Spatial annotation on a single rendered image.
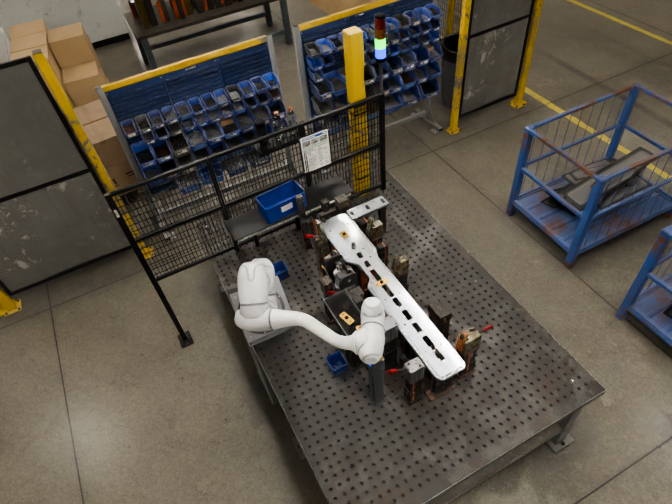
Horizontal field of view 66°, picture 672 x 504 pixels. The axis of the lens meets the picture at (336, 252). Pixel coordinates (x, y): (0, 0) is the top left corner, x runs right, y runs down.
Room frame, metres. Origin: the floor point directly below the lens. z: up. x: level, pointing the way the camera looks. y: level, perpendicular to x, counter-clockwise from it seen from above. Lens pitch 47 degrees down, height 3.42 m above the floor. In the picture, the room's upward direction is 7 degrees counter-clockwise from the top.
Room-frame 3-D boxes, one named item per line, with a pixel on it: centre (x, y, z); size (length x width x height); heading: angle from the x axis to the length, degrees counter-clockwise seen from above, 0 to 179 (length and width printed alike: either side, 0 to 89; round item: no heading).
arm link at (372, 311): (1.34, -0.13, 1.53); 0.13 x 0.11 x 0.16; 170
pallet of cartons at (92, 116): (4.68, 2.51, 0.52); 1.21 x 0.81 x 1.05; 27
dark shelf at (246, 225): (2.68, 0.28, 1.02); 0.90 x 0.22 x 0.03; 113
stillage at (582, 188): (3.22, -2.32, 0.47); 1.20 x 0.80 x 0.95; 111
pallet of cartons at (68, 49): (6.01, 2.95, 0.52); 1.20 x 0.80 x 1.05; 20
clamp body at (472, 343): (1.46, -0.65, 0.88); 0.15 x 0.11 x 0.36; 113
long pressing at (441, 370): (1.92, -0.26, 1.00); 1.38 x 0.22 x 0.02; 23
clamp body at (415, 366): (1.32, -0.33, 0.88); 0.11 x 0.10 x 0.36; 113
